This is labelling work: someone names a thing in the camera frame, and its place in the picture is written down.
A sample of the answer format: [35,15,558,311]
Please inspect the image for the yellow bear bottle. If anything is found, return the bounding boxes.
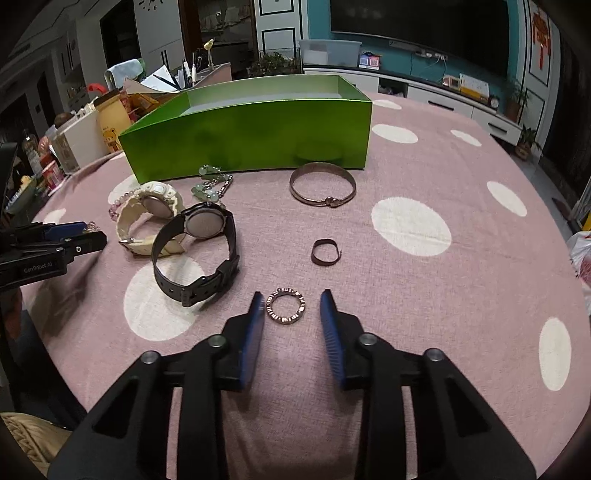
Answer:
[94,90,132,153]

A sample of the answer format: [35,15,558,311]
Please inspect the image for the green jade bead bracelet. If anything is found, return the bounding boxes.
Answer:
[190,164,235,204]

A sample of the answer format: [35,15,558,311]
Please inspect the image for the pink desk organizer box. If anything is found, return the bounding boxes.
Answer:
[125,62,232,94]

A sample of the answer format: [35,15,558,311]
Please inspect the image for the silver bangle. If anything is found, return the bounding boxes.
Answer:
[288,162,358,209]

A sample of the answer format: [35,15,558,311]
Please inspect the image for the dark metal ring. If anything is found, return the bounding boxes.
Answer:
[309,238,344,267]

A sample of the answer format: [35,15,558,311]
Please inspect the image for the pink polka dot tablecloth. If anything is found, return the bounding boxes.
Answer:
[23,95,590,479]

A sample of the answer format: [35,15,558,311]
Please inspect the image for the small silver sparkly ring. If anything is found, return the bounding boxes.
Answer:
[266,287,307,326]

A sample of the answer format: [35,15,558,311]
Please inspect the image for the small black alarm clock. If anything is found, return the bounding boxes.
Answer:
[489,95,500,111]

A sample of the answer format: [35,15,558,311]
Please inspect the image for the green cardboard box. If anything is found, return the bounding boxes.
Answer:
[119,74,373,183]

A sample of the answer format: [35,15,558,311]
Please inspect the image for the black wrist watch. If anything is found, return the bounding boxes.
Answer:
[151,202,239,307]

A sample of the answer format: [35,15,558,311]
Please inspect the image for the white paper box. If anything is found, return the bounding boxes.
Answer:
[48,111,108,174]

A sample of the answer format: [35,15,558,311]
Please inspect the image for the white TV cabinet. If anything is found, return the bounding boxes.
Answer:
[304,66,522,146]

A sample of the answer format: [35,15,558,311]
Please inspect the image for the white plastic shopping bag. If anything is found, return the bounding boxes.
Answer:
[567,231,591,316]

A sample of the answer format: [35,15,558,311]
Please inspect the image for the yellow white calendar card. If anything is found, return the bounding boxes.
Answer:
[459,73,490,103]

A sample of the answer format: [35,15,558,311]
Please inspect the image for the clear plastic storage bin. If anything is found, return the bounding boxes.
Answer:
[300,39,362,67]

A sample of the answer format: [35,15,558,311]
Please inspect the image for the white wrist watch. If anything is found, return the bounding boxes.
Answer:
[109,181,184,257]

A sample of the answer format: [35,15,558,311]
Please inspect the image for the white paper sheet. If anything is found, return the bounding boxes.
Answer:
[140,65,180,93]

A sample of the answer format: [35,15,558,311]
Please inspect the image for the potted plant on cabinet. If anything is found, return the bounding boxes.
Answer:
[505,78,529,123]

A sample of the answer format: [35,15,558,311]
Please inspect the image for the large black television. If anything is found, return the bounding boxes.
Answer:
[329,0,510,79]

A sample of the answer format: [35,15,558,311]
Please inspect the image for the wall clock with antlers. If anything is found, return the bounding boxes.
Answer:
[137,0,163,11]

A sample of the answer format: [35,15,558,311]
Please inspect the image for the potted plant in black box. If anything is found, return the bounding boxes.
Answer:
[247,51,301,78]

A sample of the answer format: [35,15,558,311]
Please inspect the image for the small floor potted plant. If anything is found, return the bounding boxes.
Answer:
[515,126,542,161]

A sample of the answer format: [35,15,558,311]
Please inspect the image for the red blue small box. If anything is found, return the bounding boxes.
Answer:
[359,52,381,71]

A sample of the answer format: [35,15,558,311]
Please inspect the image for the red chinese knot right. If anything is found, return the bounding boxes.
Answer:
[532,12,551,70]

